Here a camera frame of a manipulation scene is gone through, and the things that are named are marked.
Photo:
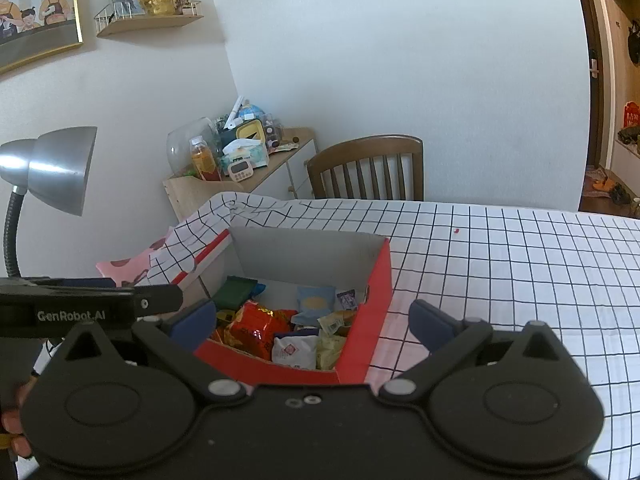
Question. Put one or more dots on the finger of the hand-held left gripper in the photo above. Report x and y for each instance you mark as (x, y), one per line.
(90, 282)
(160, 300)

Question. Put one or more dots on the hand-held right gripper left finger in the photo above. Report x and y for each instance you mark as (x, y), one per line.
(192, 322)

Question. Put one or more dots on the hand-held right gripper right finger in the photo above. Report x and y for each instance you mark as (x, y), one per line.
(430, 324)

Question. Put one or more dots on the green snack packet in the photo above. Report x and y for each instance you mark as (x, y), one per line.
(235, 290)

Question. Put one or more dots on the red cardboard box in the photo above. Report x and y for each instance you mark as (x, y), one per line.
(377, 300)

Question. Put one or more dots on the red puffed snack bag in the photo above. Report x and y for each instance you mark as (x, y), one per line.
(257, 327)

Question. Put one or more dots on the blue cookie packet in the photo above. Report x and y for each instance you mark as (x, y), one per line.
(260, 290)

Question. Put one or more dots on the clear mixed snack packet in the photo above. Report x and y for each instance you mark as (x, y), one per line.
(340, 321)

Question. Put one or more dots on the pale yellow snack packet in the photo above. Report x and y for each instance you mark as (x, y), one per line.
(331, 351)

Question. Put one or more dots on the white printed packet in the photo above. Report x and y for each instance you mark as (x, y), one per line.
(295, 351)

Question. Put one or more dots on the light blue packet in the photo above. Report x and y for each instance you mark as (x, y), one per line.
(315, 303)

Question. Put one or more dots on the person's left hand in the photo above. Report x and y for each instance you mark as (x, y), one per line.
(11, 420)

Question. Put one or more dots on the pink spotted cloth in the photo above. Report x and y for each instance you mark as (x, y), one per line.
(127, 267)

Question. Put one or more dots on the checked tablecloth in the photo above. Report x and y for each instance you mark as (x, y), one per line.
(500, 270)

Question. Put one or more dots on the silver desk lamp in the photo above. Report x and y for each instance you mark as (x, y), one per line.
(55, 165)

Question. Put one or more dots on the orange drink bottle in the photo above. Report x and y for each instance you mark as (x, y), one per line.
(204, 161)

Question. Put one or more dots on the white kitchen timer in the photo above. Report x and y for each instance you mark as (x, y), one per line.
(238, 168)

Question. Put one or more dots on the tissue pack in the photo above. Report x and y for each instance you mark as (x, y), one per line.
(245, 152)

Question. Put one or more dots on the brown wooden chair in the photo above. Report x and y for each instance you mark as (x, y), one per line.
(365, 147)

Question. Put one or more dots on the yellow storage box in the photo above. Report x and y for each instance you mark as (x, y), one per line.
(250, 133)

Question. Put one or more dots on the loose papers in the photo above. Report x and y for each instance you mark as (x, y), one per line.
(286, 148)

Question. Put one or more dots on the white tube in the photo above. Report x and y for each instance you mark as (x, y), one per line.
(234, 111)

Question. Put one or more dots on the clear organizer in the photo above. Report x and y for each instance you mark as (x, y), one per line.
(273, 128)

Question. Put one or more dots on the blue globe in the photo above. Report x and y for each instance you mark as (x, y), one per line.
(251, 110)

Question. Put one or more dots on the wooden sideboard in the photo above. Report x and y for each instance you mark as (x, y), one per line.
(300, 135)

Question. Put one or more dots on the orange slippers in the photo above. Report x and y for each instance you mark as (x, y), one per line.
(602, 185)

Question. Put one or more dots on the red decoration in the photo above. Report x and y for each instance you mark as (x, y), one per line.
(631, 115)

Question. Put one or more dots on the wooden door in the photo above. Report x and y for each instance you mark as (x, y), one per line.
(592, 60)

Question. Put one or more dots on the black hanging bag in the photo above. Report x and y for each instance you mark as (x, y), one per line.
(635, 42)

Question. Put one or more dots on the wooden wall shelf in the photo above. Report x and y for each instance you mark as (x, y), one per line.
(150, 23)

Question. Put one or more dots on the wall poster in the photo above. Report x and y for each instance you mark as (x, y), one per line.
(35, 10)

